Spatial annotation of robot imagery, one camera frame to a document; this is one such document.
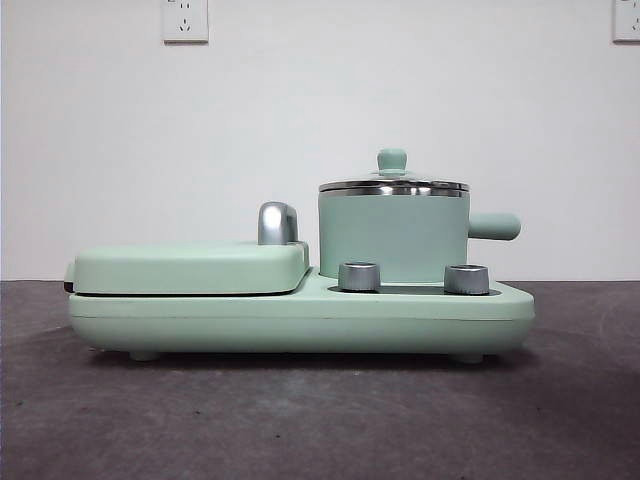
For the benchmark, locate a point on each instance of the glass lid with green knob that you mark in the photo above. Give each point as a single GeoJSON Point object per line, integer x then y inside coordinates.
{"type": "Point", "coordinates": [393, 160]}

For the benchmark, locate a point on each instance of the silver control knob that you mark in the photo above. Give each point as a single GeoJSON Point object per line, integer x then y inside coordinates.
{"type": "Point", "coordinates": [466, 279]}
{"type": "Point", "coordinates": [359, 276]}

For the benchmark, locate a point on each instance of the mint green breakfast machine base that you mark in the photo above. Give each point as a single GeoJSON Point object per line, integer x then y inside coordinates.
{"type": "Point", "coordinates": [300, 322]}

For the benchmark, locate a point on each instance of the white wall socket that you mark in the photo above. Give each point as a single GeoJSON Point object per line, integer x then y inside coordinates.
{"type": "Point", "coordinates": [186, 22]}
{"type": "Point", "coordinates": [628, 22]}

